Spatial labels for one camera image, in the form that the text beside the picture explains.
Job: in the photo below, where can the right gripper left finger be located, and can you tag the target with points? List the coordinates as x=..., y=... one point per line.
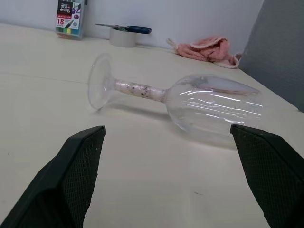
x=71, y=175

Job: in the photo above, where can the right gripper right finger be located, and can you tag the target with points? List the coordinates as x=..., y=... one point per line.
x=273, y=171

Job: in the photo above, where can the clear plastic wine glass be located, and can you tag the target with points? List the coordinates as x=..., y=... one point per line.
x=133, y=89

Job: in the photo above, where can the grey partition panel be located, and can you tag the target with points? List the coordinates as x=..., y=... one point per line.
x=278, y=52

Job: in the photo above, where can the pink fluffy cloth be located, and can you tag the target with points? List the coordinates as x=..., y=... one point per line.
x=209, y=51

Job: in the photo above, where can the grey tape roll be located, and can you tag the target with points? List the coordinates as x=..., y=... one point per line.
x=122, y=39

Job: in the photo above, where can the marker pen set box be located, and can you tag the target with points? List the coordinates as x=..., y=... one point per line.
x=67, y=23

